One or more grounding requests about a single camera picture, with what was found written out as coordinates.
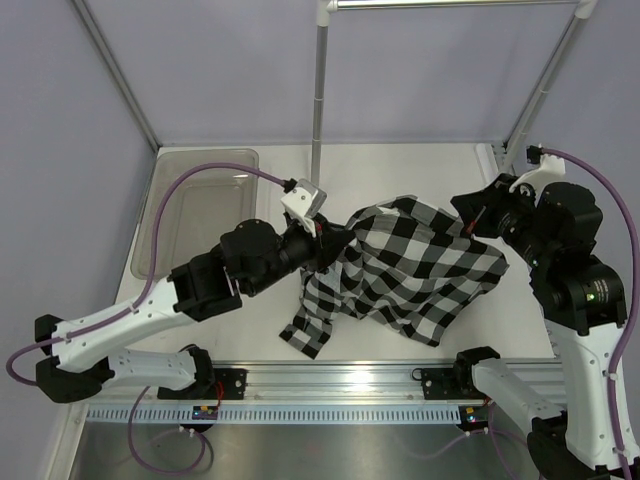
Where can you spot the black white checked shirt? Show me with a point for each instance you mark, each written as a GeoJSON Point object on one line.
{"type": "Point", "coordinates": [411, 267]}

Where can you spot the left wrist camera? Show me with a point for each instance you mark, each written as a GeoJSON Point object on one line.
{"type": "Point", "coordinates": [302, 201]}

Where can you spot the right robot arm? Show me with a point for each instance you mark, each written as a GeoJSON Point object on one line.
{"type": "Point", "coordinates": [582, 299]}

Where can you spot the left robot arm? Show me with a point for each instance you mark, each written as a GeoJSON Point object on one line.
{"type": "Point", "coordinates": [90, 354]}

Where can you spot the aluminium corner frame post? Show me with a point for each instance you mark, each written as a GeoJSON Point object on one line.
{"type": "Point", "coordinates": [98, 39]}

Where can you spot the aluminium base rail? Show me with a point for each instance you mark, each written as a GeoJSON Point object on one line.
{"type": "Point", "coordinates": [350, 382]}

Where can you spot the grey translucent plastic bin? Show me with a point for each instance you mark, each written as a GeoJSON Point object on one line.
{"type": "Point", "coordinates": [202, 208]}

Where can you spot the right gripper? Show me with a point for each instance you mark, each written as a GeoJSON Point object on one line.
{"type": "Point", "coordinates": [479, 209]}

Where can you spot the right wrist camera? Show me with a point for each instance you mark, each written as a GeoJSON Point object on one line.
{"type": "Point", "coordinates": [548, 168]}

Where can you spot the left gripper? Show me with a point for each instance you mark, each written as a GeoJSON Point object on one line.
{"type": "Point", "coordinates": [328, 244]}

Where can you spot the metal clothes rack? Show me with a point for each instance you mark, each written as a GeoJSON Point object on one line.
{"type": "Point", "coordinates": [511, 147]}

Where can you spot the perforated cable duct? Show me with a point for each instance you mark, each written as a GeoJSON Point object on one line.
{"type": "Point", "coordinates": [280, 414]}

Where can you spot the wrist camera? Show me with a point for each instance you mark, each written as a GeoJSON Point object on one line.
{"type": "Point", "coordinates": [302, 201]}
{"type": "Point", "coordinates": [548, 168]}

